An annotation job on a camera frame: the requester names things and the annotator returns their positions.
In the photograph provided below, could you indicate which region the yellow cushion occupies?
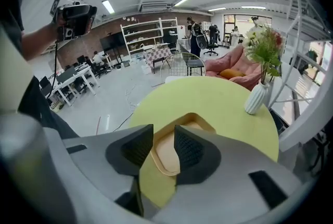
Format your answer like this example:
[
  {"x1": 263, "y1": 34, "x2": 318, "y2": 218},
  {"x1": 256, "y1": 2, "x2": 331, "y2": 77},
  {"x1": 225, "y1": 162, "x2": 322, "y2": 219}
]
[{"x1": 220, "y1": 68, "x2": 247, "y2": 80}]

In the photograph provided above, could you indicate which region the gold wire chair white seat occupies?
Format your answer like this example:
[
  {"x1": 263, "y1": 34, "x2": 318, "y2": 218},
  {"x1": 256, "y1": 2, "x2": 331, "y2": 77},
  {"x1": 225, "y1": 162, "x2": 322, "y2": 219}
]
[{"x1": 160, "y1": 52, "x2": 208, "y2": 84}]

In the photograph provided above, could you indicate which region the pink padded lounge chair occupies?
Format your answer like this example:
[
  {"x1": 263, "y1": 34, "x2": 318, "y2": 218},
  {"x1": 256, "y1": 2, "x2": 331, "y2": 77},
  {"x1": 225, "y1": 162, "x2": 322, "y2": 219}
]
[{"x1": 204, "y1": 44, "x2": 263, "y2": 91}]

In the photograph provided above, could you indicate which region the checkered cloth table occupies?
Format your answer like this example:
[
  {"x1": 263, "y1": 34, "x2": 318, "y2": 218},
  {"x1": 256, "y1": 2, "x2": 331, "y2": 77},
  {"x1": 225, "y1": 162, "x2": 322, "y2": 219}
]
[{"x1": 143, "y1": 45, "x2": 174, "y2": 74}]

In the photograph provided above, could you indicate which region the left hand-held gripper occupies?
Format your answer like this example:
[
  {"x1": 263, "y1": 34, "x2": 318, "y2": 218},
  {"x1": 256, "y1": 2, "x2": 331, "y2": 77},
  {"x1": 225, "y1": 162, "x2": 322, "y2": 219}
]
[{"x1": 49, "y1": 0, "x2": 97, "y2": 42}]

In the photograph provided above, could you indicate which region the black television screen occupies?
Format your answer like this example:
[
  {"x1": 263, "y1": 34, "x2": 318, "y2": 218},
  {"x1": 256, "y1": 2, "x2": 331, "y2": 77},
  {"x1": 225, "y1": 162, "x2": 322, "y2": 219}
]
[{"x1": 100, "y1": 31, "x2": 128, "y2": 54}]

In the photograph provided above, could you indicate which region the white ribbed vase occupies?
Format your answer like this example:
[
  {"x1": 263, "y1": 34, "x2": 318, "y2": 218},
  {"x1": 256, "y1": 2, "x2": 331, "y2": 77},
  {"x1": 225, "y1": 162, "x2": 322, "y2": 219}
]
[{"x1": 244, "y1": 81, "x2": 271, "y2": 116}]

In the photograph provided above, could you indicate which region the green round table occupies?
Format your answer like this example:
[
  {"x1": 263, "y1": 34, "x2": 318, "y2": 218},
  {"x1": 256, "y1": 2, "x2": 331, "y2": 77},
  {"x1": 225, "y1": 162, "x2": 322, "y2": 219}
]
[{"x1": 129, "y1": 76, "x2": 279, "y2": 209}]

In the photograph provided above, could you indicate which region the white office desk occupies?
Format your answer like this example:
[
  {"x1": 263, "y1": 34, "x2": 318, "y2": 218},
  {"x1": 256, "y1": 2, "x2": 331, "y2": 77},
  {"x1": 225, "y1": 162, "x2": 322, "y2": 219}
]
[{"x1": 39, "y1": 65, "x2": 101, "y2": 108}]

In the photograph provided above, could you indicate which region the ceiling air conditioner unit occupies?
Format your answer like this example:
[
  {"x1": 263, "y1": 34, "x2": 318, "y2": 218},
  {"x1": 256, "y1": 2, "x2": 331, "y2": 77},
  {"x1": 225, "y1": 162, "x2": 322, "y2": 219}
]
[{"x1": 140, "y1": 2, "x2": 172, "y2": 13}]

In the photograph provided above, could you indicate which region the person's left forearm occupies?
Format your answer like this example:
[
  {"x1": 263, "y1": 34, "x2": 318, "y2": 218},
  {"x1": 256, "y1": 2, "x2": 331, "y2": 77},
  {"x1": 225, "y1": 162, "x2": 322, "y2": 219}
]
[{"x1": 21, "y1": 13, "x2": 65, "y2": 61}]

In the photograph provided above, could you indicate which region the white metal shelving rack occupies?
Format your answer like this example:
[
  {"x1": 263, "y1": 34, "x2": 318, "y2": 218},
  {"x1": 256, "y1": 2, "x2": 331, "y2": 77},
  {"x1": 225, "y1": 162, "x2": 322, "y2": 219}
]
[{"x1": 267, "y1": 0, "x2": 333, "y2": 114}]

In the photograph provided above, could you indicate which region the pink white flower bouquet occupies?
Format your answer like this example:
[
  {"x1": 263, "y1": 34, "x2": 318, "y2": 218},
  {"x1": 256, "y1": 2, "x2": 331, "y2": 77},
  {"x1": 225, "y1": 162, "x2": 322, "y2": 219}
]
[{"x1": 243, "y1": 23, "x2": 284, "y2": 85}]

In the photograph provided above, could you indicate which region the grey side chair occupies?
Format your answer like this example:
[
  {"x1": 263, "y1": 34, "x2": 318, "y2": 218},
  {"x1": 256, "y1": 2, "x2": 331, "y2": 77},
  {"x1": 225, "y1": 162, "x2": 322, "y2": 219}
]
[{"x1": 179, "y1": 44, "x2": 206, "y2": 77}]

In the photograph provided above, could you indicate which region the black office chair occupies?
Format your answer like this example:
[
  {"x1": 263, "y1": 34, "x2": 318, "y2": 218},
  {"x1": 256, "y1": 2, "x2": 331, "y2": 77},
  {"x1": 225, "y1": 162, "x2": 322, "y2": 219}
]
[{"x1": 203, "y1": 39, "x2": 220, "y2": 56}]

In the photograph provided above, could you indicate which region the white open bookshelf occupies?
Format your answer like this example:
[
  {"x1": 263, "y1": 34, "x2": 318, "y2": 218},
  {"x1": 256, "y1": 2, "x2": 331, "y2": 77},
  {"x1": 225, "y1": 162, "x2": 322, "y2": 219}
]
[{"x1": 120, "y1": 17, "x2": 179, "y2": 59}]

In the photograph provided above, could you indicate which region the small wooden tray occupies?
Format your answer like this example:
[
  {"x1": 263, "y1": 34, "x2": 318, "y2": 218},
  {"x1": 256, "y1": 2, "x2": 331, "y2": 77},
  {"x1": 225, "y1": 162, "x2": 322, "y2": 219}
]
[{"x1": 149, "y1": 113, "x2": 216, "y2": 177}]

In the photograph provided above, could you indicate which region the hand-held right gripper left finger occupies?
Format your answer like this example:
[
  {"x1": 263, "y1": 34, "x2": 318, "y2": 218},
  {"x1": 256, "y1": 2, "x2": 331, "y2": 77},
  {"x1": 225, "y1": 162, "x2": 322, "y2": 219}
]
[{"x1": 43, "y1": 123, "x2": 154, "y2": 203}]

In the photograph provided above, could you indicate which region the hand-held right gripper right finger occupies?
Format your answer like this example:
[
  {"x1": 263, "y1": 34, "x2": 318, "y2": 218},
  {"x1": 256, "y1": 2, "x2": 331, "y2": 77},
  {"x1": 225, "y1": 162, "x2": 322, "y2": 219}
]
[{"x1": 152, "y1": 125, "x2": 312, "y2": 224}]

